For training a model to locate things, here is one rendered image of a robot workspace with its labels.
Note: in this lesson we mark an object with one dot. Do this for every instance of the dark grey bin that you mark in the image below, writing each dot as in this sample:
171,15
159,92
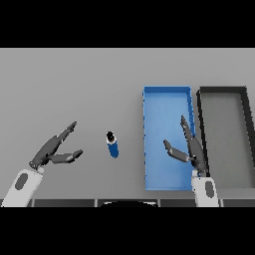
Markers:
227,139

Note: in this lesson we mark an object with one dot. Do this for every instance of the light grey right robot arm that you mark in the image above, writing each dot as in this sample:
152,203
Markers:
204,192

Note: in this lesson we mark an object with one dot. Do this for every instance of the blue bin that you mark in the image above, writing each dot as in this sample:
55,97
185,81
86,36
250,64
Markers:
167,139

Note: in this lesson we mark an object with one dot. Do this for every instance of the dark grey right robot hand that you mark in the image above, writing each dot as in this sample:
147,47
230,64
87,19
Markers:
196,153

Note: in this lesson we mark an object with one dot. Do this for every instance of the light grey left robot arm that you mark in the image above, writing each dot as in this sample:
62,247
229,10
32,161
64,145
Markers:
22,187

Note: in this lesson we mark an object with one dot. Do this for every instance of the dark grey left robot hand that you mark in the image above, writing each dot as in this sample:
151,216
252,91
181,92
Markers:
49,149

